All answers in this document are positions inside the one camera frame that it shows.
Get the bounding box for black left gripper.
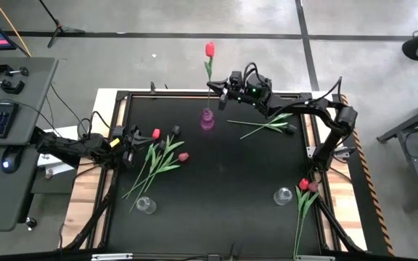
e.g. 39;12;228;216
120;125;155;169

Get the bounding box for bunch of tulips left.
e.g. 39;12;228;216
128;125;187;213

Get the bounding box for pink ribbed glass vase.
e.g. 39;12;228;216
200;107;216;131

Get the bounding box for white papers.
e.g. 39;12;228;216
36;125;83;178

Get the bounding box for black screw clamp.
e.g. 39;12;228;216
0;75;26;95
0;63;30;78

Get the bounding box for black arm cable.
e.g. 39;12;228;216
242;62;343;106
75;109;115;141

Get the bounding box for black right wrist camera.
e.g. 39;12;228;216
229;70;243;86

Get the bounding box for clear ribbed glass vase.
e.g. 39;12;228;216
135;196;157;215
273;186;294;207

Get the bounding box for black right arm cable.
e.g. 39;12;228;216
242;62;343;106

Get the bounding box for silver metal bracket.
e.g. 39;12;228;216
295;254;336;261
91;253;134;261

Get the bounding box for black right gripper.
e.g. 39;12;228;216
206;79;259;111

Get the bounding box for black computer mouse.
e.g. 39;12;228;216
1;145;24;174

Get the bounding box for black tripod stand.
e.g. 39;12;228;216
37;0;86;49

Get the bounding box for red tulips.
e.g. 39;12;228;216
295;181;320;254

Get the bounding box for black table frame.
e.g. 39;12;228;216
60;89;368;254

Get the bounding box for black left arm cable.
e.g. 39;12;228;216
75;109;115;141

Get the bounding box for black board with hazard stripe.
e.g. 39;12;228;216
334;93;395;257

